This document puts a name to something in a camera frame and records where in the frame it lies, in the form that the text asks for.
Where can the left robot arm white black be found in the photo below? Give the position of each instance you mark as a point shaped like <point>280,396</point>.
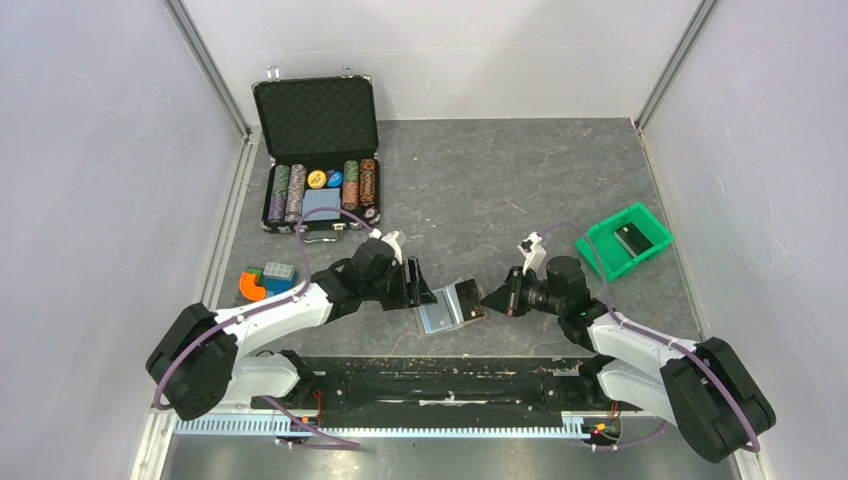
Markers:
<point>206,357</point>

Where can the olive card holder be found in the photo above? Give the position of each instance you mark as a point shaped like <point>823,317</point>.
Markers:
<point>443,316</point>

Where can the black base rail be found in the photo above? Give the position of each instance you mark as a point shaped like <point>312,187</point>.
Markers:
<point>444,392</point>

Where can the black credit card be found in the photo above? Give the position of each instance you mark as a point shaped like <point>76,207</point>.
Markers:
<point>469,297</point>
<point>633,240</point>

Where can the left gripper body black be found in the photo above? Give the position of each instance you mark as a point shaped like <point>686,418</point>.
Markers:
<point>390,289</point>

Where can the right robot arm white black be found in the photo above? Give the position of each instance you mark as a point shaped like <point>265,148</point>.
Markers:
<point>701,388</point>

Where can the colourful toy block set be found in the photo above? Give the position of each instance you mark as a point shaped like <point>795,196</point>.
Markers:
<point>273,278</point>

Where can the blue playing card deck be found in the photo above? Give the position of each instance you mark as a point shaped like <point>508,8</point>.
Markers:
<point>322,204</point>

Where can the brown orange chip stack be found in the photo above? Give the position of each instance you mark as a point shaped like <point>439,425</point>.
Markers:
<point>367,182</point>

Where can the purple green chip stack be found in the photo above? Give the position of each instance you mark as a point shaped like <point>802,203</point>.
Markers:
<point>279,192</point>

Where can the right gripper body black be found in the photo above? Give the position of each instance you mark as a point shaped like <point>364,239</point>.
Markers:
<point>532,294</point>

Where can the yellow dealer button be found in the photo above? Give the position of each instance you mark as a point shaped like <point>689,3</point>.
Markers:
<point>317,179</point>

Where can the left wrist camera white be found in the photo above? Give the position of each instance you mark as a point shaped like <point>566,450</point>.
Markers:
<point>395,239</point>

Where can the black poker chip case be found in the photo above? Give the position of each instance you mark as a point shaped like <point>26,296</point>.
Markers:
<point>320,123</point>

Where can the blue dealer button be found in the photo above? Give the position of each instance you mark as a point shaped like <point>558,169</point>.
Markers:
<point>335,179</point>

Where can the purple brown chip stack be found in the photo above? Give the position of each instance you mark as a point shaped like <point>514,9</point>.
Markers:
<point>295,193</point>

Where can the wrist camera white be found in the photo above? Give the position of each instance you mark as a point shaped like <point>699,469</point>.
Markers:
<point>533,252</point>
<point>395,239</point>

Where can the green plastic bin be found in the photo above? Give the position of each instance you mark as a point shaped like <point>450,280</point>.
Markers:
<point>618,244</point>

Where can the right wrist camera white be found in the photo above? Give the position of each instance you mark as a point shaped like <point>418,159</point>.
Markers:
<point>533,252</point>

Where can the green orange chip stack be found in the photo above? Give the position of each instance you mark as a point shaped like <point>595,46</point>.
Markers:
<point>350,186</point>

